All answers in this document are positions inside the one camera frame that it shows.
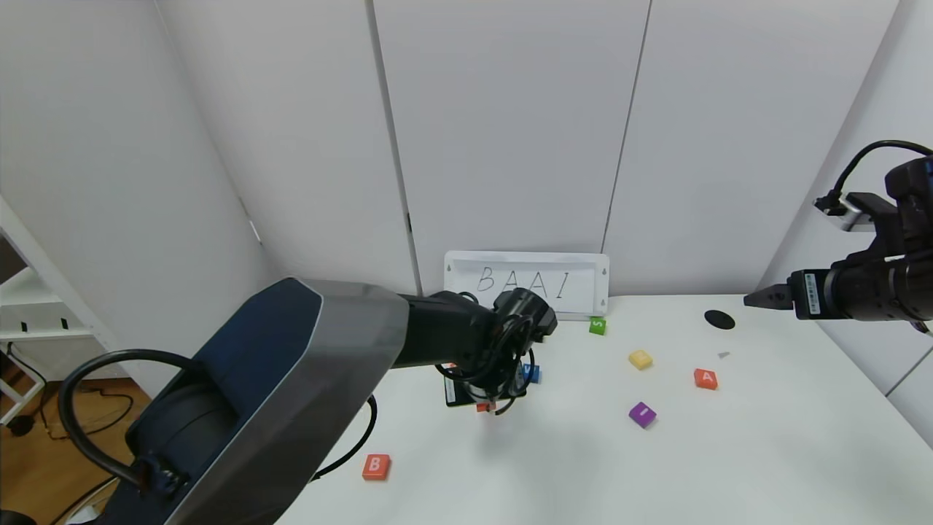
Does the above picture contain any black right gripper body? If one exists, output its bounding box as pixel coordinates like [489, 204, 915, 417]
[787, 263, 896, 322]

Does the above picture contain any white BAAI sign board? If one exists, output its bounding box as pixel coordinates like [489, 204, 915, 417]
[445, 251, 610, 321]

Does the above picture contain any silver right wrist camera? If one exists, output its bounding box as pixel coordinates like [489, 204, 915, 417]
[814, 192, 880, 233]

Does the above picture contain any black right camera cable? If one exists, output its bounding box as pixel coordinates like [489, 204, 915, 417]
[831, 140, 933, 211]

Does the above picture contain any white floor cable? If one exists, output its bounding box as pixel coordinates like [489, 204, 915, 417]
[51, 437, 147, 525]

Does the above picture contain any black floor cable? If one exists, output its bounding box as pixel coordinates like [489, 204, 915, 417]
[6, 343, 135, 443]

